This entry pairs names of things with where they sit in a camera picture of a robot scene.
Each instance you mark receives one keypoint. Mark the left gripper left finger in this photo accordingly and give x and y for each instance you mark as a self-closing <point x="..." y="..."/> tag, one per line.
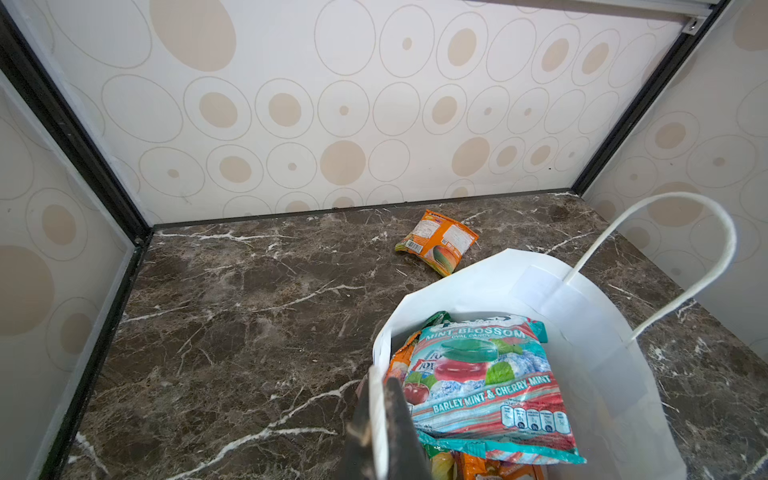
<point x="357" y="459"/>

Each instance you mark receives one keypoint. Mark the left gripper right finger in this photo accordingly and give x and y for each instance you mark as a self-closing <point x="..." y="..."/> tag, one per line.
<point x="407" y="458"/>

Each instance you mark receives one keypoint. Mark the red yellow Fox's fruits packet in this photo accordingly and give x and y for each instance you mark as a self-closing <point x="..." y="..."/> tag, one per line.
<point x="450" y="465"/>

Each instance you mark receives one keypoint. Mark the teal red Fox's packet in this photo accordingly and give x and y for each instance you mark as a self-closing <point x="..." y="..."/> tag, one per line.
<point x="485" y="387"/>

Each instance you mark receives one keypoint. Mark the white paper bag colourful print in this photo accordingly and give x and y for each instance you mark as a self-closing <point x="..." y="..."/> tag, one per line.
<point x="611" y="395"/>

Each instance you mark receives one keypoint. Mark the large orange snack packet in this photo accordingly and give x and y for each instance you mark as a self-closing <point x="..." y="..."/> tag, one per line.
<point x="401" y="360"/>

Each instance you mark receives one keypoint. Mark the green tea candy packet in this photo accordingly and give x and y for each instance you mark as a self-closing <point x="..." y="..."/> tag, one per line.
<point x="438" y="319"/>

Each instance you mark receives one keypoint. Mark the right black frame post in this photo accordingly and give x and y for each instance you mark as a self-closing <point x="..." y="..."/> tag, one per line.
<point x="674" y="59"/>

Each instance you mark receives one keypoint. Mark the black frame post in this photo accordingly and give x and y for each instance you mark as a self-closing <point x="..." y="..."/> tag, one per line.
<point x="674" y="59"/>
<point x="45" y="99"/>

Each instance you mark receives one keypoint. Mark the left black frame post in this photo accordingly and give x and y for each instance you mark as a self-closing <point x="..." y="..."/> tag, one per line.
<point x="45" y="99"/>

